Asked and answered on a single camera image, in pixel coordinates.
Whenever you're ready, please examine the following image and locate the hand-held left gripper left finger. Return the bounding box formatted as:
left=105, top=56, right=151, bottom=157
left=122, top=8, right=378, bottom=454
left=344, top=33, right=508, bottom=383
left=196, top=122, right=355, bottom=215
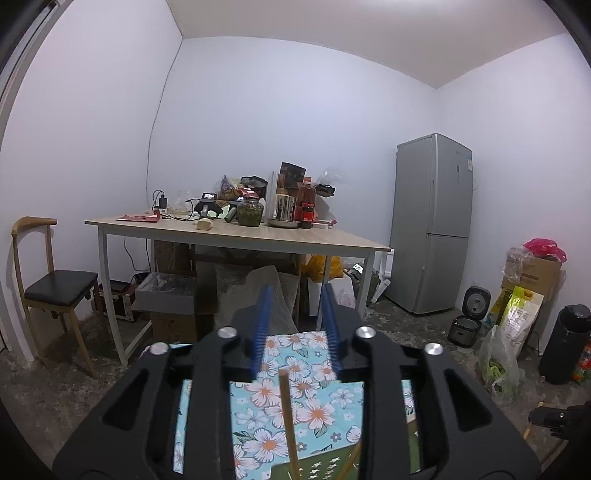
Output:
left=53, top=284, right=278, bottom=480

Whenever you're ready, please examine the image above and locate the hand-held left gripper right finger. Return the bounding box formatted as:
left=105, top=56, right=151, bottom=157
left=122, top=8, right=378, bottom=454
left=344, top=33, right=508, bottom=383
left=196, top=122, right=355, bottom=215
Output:
left=321, top=282, right=541, bottom=480

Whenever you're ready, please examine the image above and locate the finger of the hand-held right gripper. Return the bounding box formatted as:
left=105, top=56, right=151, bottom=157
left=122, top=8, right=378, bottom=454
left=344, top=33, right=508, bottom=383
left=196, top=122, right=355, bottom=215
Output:
left=527, top=402, right=571, bottom=437

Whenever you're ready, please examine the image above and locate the single bamboo chopstick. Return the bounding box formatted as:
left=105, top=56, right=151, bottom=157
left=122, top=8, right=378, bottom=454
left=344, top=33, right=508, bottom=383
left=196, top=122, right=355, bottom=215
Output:
left=335, top=440, right=365, bottom=480
left=277, top=368, right=301, bottom=480

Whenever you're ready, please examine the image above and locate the green plastic utensil holder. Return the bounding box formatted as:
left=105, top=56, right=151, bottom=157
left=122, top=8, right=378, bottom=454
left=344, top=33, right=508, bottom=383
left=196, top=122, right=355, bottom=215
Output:
left=265, top=415, right=423, bottom=480

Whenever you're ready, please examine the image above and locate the white woven sack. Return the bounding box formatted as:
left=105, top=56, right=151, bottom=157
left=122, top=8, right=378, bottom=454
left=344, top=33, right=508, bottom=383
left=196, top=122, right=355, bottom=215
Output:
left=217, top=263, right=301, bottom=333

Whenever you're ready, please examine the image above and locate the yellow plastic bag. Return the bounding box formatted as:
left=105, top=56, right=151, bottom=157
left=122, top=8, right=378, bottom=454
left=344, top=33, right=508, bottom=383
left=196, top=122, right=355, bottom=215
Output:
left=302, top=254, right=345, bottom=282

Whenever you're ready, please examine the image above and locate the plastic bag of greens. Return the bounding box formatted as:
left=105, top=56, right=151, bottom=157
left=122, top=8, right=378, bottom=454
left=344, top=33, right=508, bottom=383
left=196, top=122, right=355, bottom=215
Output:
left=476, top=324, right=525, bottom=406

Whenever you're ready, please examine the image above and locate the black cylindrical bin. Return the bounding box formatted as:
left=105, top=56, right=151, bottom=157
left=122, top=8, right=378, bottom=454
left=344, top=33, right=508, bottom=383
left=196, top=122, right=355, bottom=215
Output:
left=538, top=304, right=591, bottom=386

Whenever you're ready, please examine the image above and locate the blue floral blanket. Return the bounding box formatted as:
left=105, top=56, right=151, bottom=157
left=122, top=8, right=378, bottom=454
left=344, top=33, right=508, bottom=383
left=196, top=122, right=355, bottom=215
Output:
left=171, top=330, right=416, bottom=480

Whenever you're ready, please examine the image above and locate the wooden table with white legs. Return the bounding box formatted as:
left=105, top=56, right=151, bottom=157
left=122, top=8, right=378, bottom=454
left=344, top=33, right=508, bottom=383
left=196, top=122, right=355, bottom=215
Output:
left=84, top=215, right=393, bottom=367

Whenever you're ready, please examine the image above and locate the grey box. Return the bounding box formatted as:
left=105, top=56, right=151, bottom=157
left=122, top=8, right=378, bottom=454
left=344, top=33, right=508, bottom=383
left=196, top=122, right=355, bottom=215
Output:
left=131, top=271, right=199, bottom=315

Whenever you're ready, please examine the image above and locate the yellow and white rice bag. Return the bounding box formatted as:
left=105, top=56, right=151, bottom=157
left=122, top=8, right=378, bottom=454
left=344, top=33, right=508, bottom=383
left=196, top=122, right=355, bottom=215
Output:
left=499, top=285, right=546, bottom=358

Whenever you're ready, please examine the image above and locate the glass jar of green pickles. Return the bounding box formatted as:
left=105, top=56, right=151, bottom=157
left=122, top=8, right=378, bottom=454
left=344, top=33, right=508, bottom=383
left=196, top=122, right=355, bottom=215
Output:
left=236, top=196, right=265, bottom=227

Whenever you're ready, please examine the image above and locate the black rice cooker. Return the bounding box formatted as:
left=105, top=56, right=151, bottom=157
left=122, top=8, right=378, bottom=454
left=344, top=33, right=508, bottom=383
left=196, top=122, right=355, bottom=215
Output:
left=448, top=285, right=491, bottom=349

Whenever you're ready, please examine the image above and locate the metal canister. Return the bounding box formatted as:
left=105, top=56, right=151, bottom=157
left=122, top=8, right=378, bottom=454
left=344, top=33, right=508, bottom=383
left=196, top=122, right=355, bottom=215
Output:
left=272, top=187, right=296, bottom=222

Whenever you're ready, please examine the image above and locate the red oil bottle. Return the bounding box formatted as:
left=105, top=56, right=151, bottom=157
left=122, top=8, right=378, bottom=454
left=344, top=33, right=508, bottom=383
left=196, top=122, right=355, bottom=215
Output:
left=295, top=182, right=317, bottom=230

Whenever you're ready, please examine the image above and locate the black handheld device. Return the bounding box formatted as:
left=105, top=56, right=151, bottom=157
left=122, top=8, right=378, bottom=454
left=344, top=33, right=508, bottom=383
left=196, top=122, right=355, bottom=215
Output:
left=191, top=193, right=225, bottom=217

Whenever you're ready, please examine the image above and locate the brown cardboard box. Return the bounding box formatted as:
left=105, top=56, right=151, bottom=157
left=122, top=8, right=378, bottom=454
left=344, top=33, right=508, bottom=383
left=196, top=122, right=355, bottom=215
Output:
left=501, top=251, right=564, bottom=303

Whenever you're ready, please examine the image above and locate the snack bag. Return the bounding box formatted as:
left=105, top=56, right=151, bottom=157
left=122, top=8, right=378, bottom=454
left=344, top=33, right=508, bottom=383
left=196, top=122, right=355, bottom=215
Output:
left=218, top=175, right=245, bottom=201

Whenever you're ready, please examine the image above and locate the brown case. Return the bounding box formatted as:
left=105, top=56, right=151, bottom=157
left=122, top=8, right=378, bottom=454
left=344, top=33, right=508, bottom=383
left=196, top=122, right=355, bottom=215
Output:
left=90, top=279, right=139, bottom=324

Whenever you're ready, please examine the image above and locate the grey refrigerator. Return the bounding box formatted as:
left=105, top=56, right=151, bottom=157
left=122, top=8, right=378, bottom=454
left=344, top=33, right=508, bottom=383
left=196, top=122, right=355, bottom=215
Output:
left=385, top=133, right=474, bottom=316

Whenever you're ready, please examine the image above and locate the dark printed box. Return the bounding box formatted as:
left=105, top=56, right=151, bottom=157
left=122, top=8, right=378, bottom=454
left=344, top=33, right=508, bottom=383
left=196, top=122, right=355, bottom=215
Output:
left=278, top=161, right=307, bottom=190

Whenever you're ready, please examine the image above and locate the pink plastic bag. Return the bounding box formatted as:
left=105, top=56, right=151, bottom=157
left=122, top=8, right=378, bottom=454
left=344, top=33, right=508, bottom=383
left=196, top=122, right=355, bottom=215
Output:
left=522, top=237, right=568, bottom=264

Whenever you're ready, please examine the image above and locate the wooden chair with black seat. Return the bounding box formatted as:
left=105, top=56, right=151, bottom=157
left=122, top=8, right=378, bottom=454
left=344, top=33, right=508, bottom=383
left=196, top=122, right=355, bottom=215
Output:
left=11, top=216, right=100, bottom=379

